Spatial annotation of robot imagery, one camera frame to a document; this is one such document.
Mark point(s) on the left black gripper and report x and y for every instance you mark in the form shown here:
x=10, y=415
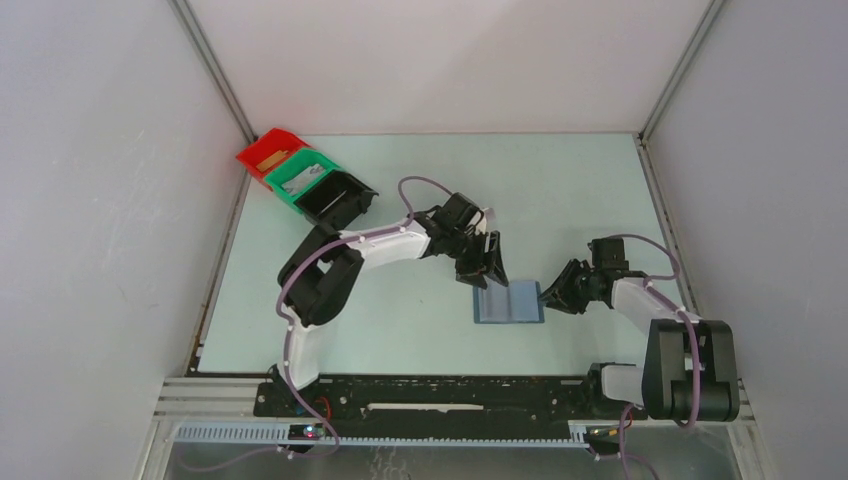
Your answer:
x=484, y=264

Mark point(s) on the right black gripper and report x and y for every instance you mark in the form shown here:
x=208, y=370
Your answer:
x=560, y=292

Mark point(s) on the blue card holder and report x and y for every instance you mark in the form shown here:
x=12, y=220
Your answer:
x=517, y=303

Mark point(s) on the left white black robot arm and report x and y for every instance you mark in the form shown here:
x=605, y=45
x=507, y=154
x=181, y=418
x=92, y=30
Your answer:
x=318, y=279

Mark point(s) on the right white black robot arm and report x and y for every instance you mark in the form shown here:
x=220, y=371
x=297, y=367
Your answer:
x=689, y=372

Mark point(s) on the grey card in green bin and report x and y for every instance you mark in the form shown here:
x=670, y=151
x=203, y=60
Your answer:
x=304, y=179

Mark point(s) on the orange card in red bin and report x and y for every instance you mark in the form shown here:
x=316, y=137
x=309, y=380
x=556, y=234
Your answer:
x=272, y=160

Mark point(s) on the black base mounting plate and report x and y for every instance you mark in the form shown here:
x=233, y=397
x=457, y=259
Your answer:
x=443, y=406

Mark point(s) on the black plastic bin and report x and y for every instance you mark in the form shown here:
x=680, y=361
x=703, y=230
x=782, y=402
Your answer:
x=337, y=199

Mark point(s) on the green plastic bin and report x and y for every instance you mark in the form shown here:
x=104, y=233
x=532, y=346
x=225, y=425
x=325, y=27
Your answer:
x=294, y=165

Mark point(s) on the red plastic bin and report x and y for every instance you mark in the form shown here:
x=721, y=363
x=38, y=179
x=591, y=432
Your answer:
x=275, y=139

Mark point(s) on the grey slotted cable duct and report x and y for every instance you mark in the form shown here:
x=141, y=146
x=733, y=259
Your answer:
x=280, y=434

